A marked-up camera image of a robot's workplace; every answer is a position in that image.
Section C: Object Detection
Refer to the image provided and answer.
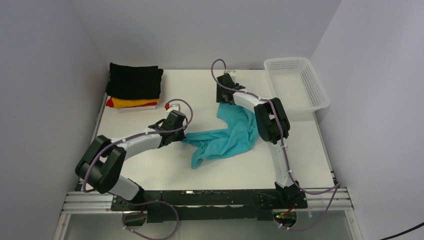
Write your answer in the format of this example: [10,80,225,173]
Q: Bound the turquoise t-shirt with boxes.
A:
[183,103,259,169]

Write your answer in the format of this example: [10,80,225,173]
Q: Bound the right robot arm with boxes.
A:
[213,73,308,209]

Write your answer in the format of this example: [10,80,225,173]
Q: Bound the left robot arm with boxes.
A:
[75,110,188,204]

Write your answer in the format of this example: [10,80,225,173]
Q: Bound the folded black t-shirt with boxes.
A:
[105,62,164,100]

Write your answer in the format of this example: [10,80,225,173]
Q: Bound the folded yellow t-shirt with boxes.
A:
[110,96,161,110]

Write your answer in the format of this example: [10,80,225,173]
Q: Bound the folded red t-shirt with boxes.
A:
[105,98,158,109]

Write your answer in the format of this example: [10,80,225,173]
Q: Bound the white plastic basket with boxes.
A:
[263,57,330,114]

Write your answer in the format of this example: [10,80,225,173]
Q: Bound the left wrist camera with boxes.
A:
[164,103,181,113]

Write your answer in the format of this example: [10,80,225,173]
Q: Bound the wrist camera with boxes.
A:
[223,69,237,76]
[164,103,181,113]

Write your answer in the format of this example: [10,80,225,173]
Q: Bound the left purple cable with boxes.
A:
[82,98,195,240]

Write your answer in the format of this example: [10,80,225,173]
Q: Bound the purple cable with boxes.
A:
[82,98,195,240]
[211,58,342,232]

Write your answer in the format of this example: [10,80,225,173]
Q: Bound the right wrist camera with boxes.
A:
[223,69,237,76]

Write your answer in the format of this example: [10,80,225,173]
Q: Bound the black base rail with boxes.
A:
[111,186,308,223]

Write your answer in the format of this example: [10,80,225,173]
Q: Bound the aluminium frame rail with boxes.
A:
[52,96,115,240]

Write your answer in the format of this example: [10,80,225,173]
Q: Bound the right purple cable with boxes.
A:
[211,58,342,232]

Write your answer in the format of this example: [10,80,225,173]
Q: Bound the black cable bottom right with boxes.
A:
[380,221,424,240]

